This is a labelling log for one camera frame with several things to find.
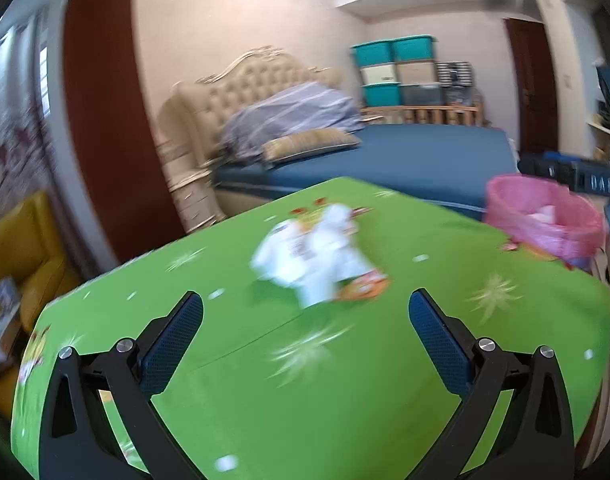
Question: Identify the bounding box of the houndstooth bag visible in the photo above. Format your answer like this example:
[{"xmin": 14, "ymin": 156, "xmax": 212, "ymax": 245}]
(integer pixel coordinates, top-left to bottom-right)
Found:
[{"xmin": 435, "ymin": 61, "xmax": 474, "ymax": 88}]

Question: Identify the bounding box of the pink lined trash bin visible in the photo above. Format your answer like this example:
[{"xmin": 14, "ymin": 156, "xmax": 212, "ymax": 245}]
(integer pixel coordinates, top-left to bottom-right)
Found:
[{"xmin": 484, "ymin": 174, "xmax": 608, "ymax": 266}]

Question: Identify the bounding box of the dark wood door frame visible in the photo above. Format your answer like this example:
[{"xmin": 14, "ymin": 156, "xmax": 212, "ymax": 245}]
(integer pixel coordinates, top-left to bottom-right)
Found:
[{"xmin": 62, "ymin": 0, "xmax": 185, "ymax": 262}]

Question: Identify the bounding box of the white tissue bundle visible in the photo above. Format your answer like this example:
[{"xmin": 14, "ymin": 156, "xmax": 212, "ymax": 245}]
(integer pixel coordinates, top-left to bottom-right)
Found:
[{"xmin": 250, "ymin": 203, "xmax": 389, "ymax": 309}]

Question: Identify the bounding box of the beige tufted headboard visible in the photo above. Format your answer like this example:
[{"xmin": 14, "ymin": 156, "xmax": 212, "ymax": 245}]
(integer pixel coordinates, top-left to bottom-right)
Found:
[{"xmin": 156, "ymin": 46, "xmax": 343, "ymax": 169}]

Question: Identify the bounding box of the white built-in cabinet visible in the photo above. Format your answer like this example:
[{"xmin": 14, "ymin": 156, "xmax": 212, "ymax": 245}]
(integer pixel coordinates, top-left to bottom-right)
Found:
[{"xmin": 536, "ymin": 0, "xmax": 604, "ymax": 157}]

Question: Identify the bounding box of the blue mattress bed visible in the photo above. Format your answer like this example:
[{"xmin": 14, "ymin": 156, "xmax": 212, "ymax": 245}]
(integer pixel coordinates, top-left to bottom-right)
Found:
[{"xmin": 215, "ymin": 124, "xmax": 518, "ymax": 220}]

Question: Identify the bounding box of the teal storage bin top right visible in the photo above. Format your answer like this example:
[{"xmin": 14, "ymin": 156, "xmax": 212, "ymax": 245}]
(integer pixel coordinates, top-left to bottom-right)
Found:
[{"xmin": 391, "ymin": 35, "xmax": 435, "ymax": 62}]

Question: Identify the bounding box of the green cartoon tablecloth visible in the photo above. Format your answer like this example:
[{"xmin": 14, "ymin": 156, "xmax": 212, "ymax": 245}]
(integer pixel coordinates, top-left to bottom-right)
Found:
[{"xmin": 11, "ymin": 178, "xmax": 610, "ymax": 479}]

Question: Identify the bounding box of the patterned lace curtain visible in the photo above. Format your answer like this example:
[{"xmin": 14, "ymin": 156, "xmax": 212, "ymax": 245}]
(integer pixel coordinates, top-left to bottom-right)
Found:
[{"xmin": 0, "ymin": 11, "xmax": 55, "ymax": 218}]

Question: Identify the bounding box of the white storage bin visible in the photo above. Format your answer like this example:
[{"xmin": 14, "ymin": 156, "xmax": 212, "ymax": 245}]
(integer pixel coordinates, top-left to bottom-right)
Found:
[{"xmin": 359, "ymin": 63, "xmax": 398, "ymax": 86}]

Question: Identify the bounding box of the yellow leather armchair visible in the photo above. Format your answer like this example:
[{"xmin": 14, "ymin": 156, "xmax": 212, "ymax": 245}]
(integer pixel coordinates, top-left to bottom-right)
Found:
[{"xmin": 0, "ymin": 191, "xmax": 82, "ymax": 419}]

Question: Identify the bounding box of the white book box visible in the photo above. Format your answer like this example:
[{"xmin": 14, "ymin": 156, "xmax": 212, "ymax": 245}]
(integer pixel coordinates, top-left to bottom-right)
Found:
[{"xmin": 0, "ymin": 276, "xmax": 21, "ymax": 364}]

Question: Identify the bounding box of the teal storage bin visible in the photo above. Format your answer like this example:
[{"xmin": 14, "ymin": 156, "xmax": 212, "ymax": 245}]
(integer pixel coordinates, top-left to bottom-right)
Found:
[
  {"xmin": 352, "ymin": 40, "xmax": 394, "ymax": 68},
  {"xmin": 363, "ymin": 82, "xmax": 403, "ymax": 107},
  {"xmin": 391, "ymin": 35, "xmax": 435, "ymax": 62}
]

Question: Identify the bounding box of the grey clear storage bin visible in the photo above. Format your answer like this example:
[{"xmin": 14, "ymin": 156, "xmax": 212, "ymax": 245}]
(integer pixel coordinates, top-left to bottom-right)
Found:
[{"xmin": 399, "ymin": 84, "xmax": 444, "ymax": 106}]

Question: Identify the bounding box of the striped gold pillow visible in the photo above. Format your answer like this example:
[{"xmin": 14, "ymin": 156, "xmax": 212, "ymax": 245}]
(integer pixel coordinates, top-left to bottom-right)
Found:
[{"xmin": 262, "ymin": 128, "xmax": 361, "ymax": 165}]

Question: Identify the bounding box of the dark wood room door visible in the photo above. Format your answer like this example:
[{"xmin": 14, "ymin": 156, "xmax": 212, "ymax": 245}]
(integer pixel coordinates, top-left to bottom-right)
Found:
[{"xmin": 504, "ymin": 18, "xmax": 559, "ymax": 155}]

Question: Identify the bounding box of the cream bedside table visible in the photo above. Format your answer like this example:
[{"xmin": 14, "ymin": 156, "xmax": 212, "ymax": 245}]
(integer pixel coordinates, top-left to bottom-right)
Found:
[{"xmin": 167, "ymin": 168, "xmax": 226, "ymax": 234}]

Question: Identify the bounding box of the teal storage bin top left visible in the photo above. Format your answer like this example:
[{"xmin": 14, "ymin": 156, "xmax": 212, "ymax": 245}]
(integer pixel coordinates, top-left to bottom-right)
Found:
[{"xmin": 352, "ymin": 40, "xmax": 394, "ymax": 68}]

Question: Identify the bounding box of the teal storage bin lower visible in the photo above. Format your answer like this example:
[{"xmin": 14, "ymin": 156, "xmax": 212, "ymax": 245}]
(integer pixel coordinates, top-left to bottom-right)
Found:
[{"xmin": 363, "ymin": 82, "xmax": 403, "ymax": 107}]

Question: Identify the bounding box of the grey striped duvet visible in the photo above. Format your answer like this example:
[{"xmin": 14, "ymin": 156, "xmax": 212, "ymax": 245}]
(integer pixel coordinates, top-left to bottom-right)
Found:
[{"xmin": 221, "ymin": 81, "xmax": 363, "ymax": 159}]

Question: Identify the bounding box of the beige storage bin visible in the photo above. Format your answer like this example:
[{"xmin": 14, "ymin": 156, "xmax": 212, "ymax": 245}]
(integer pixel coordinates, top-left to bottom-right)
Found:
[{"xmin": 396, "ymin": 61, "xmax": 439, "ymax": 84}]

